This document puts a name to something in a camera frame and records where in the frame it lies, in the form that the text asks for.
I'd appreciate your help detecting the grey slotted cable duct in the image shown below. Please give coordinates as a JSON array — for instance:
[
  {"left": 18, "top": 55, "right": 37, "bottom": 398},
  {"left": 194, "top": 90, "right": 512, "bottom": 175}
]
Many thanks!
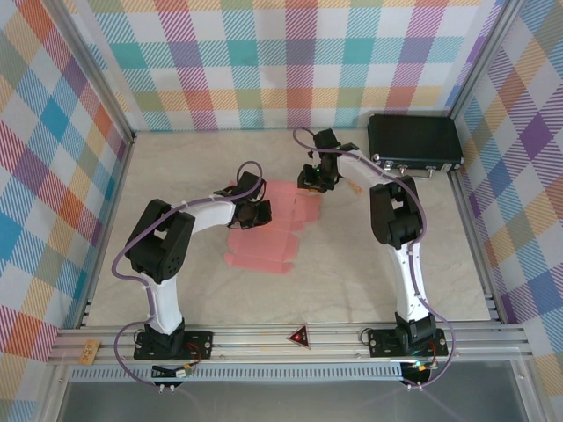
[{"left": 69, "top": 362, "right": 406, "bottom": 382}]

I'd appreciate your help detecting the aluminium side rail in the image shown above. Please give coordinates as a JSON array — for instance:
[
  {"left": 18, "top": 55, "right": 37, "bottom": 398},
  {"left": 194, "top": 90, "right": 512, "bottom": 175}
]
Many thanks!
[
  {"left": 447, "top": 169, "right": 507, "bottom": 326},
  {"left": 72, "top": 131, "right": 138, "bottom": 331}
]

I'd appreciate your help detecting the aluminium front rail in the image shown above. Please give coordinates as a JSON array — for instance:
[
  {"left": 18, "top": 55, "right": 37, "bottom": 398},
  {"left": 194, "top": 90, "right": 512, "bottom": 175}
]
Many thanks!
[{"left": 47, "top": 324, "right": 534, "bottom": 367}]

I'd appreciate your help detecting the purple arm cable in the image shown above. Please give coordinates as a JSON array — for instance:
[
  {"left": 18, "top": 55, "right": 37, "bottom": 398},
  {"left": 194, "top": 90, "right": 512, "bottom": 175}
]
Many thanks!
[
  {"left": 112, "top": 161, "right": 268, "bottom": 390},
  {"left": 292, "top": 127, "right": 459, "bottom": 390}
]

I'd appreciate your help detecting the black carrying case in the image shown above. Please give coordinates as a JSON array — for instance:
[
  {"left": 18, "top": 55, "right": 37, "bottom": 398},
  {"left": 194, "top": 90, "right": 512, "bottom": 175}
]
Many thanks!
[{"left": 367, "top": 113, "right": 466, "bottom": 180}]

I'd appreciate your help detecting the pink paper box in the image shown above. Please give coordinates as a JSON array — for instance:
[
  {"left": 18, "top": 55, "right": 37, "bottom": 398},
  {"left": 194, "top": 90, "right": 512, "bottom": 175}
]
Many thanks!
[{"left": 223, "top": 178, "right": 325, "bottom": 276}]

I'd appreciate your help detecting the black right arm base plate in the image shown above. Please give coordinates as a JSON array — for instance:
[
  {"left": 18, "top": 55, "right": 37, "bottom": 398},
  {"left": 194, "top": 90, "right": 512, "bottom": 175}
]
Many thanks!
[{"left": 367, "top": 328, "right": 450, "bottom": 358}]

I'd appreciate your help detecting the aluminium frame post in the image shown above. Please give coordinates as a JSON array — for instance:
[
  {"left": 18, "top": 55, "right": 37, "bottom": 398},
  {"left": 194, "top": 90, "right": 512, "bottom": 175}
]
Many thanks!
[
  {"left": 41, "top": 0, "right": 137, "bottom": 144},
  {"left": 444, "top": 0, "right": 531, "bottom": 120}
]

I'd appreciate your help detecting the small wooden tag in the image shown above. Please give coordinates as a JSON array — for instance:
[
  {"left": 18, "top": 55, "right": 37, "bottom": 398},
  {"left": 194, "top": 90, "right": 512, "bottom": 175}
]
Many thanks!
[{"left": 78, "top": 338, "right": 101, "bottom": 366}]

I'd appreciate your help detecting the grey metal panel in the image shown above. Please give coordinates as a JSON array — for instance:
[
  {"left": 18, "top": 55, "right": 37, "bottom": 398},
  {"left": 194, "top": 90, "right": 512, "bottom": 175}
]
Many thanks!
[{"left": 55, "top": 380, "right": 536, "bottom": 422}]

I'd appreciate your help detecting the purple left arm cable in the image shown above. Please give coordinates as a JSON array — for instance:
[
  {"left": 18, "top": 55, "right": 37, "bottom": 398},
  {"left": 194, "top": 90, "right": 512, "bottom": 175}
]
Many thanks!
[{"left": 112, "top": 161, "right": 268, "bottom": 390}]

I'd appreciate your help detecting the red triangular warning light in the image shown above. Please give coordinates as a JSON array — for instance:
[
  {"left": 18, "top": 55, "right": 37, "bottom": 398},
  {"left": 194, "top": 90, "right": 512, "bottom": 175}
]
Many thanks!
[{"left": 288, "top": 324, "right": 312, "bottom": 351}]

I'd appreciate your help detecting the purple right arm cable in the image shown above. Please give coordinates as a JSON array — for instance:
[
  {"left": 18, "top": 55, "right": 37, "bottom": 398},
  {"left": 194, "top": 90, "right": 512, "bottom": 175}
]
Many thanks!
[{"left": 292, "top": 127, "right": 459, "bottom": 390}]

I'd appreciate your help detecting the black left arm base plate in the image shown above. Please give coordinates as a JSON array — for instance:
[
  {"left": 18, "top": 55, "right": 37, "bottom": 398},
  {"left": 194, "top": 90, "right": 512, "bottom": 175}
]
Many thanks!
[{"left": 134, "top": 329, "right": 216, "bottom": 361}]

